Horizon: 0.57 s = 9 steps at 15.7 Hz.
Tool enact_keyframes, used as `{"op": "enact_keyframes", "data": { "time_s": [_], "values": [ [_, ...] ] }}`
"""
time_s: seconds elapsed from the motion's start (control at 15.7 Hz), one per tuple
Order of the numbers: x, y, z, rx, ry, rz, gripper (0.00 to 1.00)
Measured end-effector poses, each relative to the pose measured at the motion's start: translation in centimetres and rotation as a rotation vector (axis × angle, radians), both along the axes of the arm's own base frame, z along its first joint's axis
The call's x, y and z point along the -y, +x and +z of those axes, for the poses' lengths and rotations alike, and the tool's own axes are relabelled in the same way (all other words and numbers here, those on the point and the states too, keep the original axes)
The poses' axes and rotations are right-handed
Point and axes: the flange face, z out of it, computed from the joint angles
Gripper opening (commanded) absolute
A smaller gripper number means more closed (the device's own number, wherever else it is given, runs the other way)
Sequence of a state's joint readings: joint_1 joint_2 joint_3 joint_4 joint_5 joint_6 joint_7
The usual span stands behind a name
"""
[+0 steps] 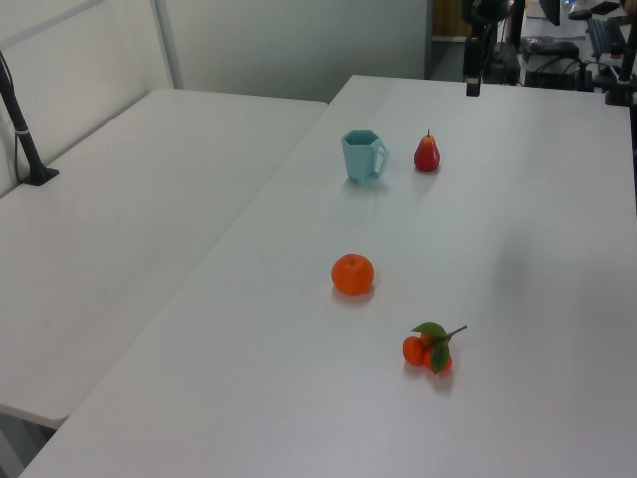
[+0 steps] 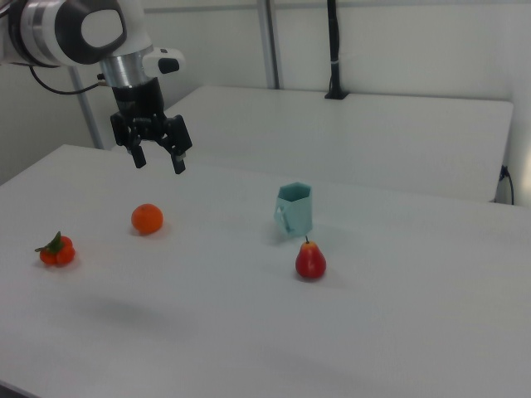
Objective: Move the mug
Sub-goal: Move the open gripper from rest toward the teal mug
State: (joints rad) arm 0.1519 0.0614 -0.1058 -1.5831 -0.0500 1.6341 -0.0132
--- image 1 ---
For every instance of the red pear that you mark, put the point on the red pear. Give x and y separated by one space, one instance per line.
427 154

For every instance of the tangerine cluster with green leaves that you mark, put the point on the tangerine cluster with green leaves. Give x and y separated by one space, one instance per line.
414 351

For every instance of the black keyboard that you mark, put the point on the black keyboard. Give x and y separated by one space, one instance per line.
604 32

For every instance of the light blue hexagonal mug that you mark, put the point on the light blue hexagonal mug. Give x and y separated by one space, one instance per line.
359 159

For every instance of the black bag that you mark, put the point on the black bag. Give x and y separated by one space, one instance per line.
547 46

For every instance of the white partition frame post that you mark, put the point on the white partition frame post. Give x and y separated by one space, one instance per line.
168 45

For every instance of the black pole with square base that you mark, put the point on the black pole with square base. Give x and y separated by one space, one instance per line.
22 134

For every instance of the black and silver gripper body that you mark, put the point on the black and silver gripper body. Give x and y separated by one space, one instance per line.
487 12

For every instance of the black electronics box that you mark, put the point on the black electronics box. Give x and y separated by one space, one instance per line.
552 74

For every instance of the orange fruit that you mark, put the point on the orange fruit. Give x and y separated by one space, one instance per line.
353 275

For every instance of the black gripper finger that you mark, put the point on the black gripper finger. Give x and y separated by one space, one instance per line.
488 52
473 70

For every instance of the black clamp stand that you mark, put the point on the black clamp stand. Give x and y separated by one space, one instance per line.
622 84

